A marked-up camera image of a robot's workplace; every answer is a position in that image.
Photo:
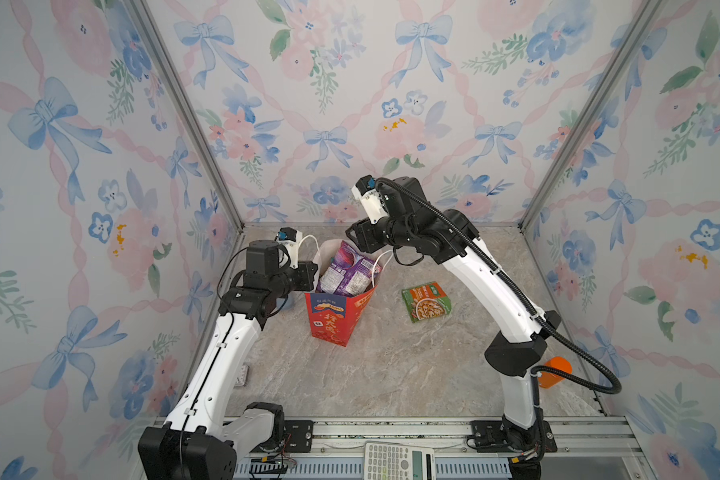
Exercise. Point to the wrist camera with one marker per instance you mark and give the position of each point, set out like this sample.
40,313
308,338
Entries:
366,193
292,239

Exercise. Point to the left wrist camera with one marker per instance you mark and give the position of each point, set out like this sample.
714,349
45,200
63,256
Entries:
292,239

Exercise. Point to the green noodle snack packet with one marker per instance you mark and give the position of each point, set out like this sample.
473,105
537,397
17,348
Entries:
426,301

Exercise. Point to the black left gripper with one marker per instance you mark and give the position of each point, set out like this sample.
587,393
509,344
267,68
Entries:
306,270

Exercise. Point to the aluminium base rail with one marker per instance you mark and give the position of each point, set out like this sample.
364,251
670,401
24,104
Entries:
333,448

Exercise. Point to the aluminium corner post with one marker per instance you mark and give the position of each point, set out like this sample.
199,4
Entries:
156,47
634,36

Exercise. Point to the aluminium left corner post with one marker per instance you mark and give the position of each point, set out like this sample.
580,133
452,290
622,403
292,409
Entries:
156,47

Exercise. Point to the aluminium right corner post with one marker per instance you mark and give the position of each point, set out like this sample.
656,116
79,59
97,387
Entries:
634,36

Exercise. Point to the red paper gift bag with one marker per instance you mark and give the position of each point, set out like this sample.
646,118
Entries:
333,318

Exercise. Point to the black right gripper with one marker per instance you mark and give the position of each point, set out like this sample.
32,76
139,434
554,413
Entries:
363,236

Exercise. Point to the purple snack packet back label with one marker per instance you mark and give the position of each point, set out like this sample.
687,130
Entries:
350,273

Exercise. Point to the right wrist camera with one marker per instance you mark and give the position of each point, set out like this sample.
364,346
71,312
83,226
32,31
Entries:
366,193

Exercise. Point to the white calculator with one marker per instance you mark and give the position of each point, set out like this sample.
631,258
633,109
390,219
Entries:
387,461

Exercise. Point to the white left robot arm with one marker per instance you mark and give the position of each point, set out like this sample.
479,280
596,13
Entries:
216,372

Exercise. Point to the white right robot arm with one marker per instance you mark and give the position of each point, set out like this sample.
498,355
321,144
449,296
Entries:
520,343

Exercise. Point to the small square clock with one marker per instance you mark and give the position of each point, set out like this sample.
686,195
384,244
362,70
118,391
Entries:
242,376

